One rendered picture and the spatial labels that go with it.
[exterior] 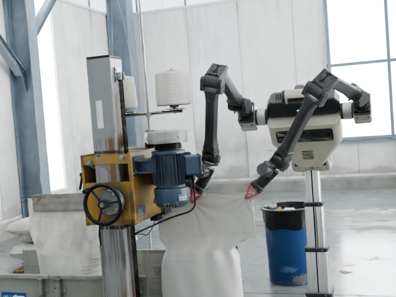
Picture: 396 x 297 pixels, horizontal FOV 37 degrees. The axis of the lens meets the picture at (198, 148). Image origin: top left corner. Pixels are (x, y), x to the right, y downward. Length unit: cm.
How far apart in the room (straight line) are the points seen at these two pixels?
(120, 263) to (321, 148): 125
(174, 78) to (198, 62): 866
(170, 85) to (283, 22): 842
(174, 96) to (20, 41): 635
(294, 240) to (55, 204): 239
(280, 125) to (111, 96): 100
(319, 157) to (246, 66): 790
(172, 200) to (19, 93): 647
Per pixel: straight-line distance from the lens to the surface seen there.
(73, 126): 1020
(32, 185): 883
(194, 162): 256
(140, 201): 263
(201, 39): 1134
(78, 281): 304
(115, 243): 262
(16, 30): 893
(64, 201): 323
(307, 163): 329
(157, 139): 252
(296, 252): 505
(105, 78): 257
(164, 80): 267
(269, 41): 1101
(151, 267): 344
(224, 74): 276
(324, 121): 311
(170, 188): 255
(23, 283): 321
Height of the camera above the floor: 147
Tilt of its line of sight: 3 degrees down
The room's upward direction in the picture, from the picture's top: 4 degrees counter-clockwise
